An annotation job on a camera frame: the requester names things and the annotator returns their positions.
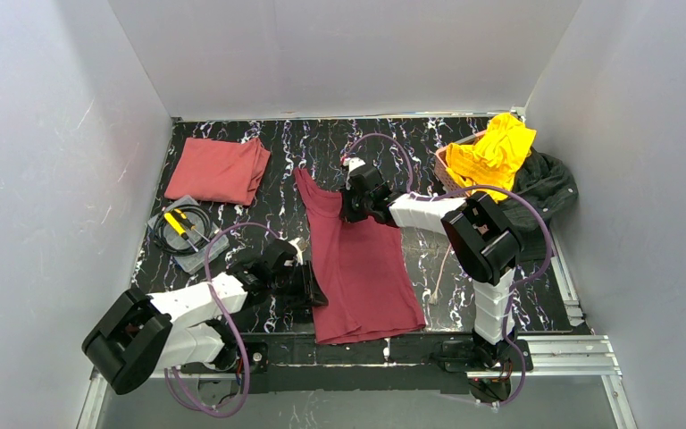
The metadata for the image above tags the yellow garment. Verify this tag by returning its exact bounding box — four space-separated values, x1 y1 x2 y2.
446 113 537 203

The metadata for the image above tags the coral pink t-shirt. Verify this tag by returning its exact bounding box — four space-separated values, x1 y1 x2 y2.
164 138 271 206

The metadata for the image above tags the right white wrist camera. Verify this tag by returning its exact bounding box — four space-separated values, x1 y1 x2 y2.
342 157 367 176

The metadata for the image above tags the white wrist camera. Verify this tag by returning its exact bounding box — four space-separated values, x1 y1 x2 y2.
342 157 367 176
289 237 308 265

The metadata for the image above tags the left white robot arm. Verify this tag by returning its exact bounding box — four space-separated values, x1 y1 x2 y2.
81 239 329 394

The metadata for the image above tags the black garment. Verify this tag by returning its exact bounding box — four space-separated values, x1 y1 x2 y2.
498 149 579 262

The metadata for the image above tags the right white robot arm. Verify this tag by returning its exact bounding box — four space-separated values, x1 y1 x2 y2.
340 157 523 367

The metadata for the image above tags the maroon garment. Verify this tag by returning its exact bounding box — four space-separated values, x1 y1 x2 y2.
294 168 426 345

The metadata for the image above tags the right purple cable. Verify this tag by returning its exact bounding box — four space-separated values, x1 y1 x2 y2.
342 132 556 408

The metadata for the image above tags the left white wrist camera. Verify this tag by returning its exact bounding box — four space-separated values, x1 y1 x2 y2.
289 237 308 265

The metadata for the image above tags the clear plastic case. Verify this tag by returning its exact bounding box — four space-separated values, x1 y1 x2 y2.
146 195 229 274

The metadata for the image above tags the coiled black cable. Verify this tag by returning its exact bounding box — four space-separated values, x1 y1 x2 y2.
153 205 213 257

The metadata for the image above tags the yellow black screwdriver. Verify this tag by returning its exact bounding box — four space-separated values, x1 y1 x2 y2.
172 209 206 240
163 212 197 251

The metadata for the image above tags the pink laundry basket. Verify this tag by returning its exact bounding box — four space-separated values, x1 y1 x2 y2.
433 130 486 191

